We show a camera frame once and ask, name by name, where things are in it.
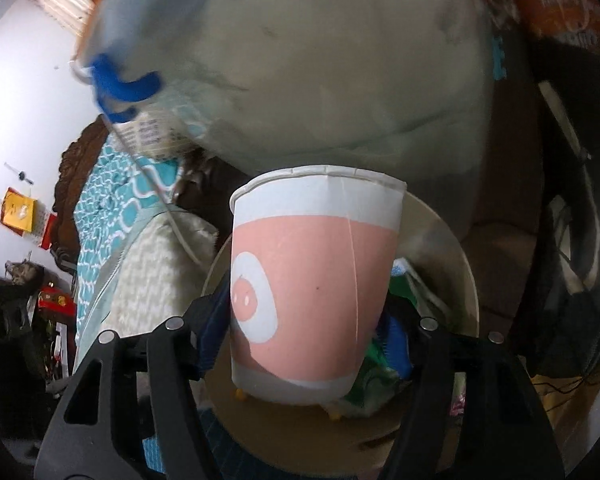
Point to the red gift box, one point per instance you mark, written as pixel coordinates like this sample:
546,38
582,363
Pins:
55,300

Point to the patterned curtain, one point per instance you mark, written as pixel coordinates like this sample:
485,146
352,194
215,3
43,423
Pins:
65,10

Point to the orange printed bag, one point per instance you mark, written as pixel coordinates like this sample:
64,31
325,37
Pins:
555,0

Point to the dark handbag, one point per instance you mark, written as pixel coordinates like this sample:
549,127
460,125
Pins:
25,272

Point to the pink white paper cup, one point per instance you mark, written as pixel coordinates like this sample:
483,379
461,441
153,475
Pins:
310,280

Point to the beige round bin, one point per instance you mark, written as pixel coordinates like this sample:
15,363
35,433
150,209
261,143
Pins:
300,435

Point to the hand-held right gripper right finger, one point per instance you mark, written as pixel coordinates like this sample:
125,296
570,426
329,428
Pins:
396,345

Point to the red yellow wall calendar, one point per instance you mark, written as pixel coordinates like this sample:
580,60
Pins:
22,215

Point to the black bag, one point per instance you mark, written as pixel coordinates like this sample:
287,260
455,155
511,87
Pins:
570,210

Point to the brown furniture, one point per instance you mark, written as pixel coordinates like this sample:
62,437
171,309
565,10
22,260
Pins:
505,260

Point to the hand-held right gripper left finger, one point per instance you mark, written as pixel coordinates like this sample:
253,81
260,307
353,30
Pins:
216,321

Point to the hanging keys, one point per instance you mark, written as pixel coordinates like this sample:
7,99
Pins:
22,175

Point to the storage shelf with clothes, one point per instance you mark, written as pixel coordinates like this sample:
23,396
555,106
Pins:
10,330

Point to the carved wooden headboard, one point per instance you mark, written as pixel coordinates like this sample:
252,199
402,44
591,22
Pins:
75,170

